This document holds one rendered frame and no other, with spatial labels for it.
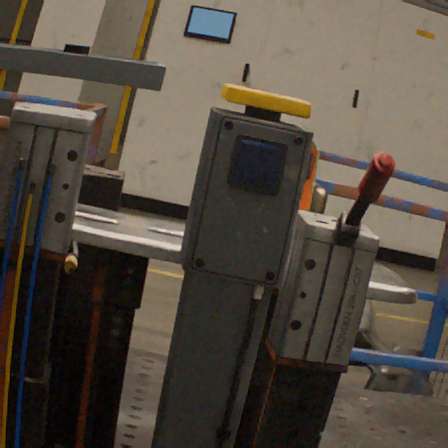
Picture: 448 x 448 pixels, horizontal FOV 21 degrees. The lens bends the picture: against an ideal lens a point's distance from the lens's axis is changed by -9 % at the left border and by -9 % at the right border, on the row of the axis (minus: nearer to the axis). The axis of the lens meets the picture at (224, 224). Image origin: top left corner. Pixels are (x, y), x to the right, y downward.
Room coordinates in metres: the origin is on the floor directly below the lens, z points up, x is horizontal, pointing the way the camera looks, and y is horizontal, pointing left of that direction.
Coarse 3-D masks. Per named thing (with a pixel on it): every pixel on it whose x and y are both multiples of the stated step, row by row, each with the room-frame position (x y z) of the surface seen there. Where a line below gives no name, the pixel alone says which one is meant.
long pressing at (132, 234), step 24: (96, 216) 1.28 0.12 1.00; (120, 216) 1.31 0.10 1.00; (144, 216) 1.34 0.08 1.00; (72, 240) 1.17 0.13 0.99; (96, 240) 1.17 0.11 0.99; (120, 240) 1.17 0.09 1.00; (144, 240) 1.17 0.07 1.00; (168, 240) 1.22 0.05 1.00; (384, 288) 1.19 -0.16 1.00; (408, 288) 1.21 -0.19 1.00
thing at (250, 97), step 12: (228, 84) 0.93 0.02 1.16; (228, 96) 0.90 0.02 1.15; (240, 96) 0.91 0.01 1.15; (252, 96) 0.91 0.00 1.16; (264, 96) 0.91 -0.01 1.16; (276, 96) 0.91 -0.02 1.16; (288, 96) 0.96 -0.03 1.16; (252, 108) 0.93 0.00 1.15; (264, 108) 0.91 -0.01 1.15; (276, 108) 0.91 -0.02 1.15; (288, 108) 0.91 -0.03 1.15; (300, 108) 0.91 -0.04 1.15; (276, 120) 0.93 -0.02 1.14
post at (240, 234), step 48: (288, 144) 0.90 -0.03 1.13; (240, 192) 0.90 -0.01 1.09; (288, 192) 0.91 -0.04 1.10; (192, 240) 0.90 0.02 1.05; (240, 240) 0.90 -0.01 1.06; (288, 240) 0.91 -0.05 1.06; (192, 288) 0.91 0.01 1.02; (240, 288) 0.91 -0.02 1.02; (192, 336) 0.91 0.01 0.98; (240, 336) 0.91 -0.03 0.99; (192, 384) 0.91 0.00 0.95; (240, 384) 0.91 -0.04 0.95; (192, 432) 0.91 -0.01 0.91
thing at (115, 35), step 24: (48, 0) 9.03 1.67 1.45; (72, 0) 9.02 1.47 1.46; (96, 0) 9.01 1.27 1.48; (120, 0) 9.72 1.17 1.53; (144, 0) 11.13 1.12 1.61; (48, 24) 9.03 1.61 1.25; (72, 24) 9.02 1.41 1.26; (96, 24) 9.01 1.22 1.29; (120, 24) 10.10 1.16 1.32; (96, 48) 9.22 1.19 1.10; (120, 48) 10.49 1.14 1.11; (24, 72) 9.03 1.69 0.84; (48, 96) 9.02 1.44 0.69; (72, 96) 9.01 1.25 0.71; (96, 96) 9.86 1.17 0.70; (120, 96) 11.27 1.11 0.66
